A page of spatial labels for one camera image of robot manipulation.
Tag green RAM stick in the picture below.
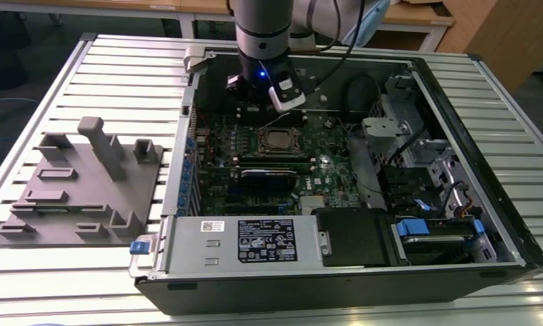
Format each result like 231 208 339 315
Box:
239 162 313 171

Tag silver CPU chip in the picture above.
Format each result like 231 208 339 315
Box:
269 132 295 149

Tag black open PC case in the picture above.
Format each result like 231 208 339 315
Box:
133 46 543 316

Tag black looped cable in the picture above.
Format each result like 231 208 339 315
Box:
343 73 383 113

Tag grey parts rack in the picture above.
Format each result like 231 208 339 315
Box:
0 116 165 246

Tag black office chair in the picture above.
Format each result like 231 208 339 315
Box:
0 10 32 91

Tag black graphics card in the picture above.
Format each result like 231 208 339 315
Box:
239 168 299 200

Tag wooden cabinet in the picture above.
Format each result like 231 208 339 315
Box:
436 0 543 96

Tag black disk bay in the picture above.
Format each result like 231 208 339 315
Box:
378 166 435 211

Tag silver chipset heat sink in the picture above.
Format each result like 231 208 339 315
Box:
301 196 325 215

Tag blue floor cable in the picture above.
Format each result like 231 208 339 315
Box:
0 96 41 143

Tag silver drive cage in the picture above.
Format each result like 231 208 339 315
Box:
361 75 462 170

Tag black flat cable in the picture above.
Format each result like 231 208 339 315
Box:
386 134 415 168

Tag black RAM slot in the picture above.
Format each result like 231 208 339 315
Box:
237 155 310 163

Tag green motherboard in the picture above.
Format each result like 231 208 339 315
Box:
191 113 367 217

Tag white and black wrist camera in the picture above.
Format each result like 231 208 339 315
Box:
267 73 307 113

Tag wooden desk white legs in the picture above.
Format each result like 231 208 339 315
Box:
194 0 456 52
0 0 198 38

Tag hard disk in blue carrier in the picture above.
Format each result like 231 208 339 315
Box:
391 219 484 266

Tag silver power supply unit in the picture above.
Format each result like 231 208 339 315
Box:
155 215 321 276

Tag coloured wire bundle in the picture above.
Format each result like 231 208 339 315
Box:
450 179 479 218

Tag CPU socket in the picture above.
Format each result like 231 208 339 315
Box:
255 126 310 158

